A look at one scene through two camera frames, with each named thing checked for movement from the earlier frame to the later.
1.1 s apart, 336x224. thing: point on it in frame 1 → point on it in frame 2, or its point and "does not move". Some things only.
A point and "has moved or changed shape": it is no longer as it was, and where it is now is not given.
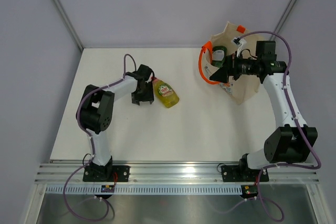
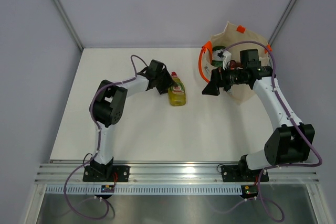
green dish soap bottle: (219, 54) does not move
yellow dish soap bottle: (165, 94) has moved or changed shape
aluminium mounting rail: (182, 173) does not move
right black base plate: (242, 173) does not move
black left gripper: (147, 97) → (168, 83)
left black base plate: (122, 172) does not move
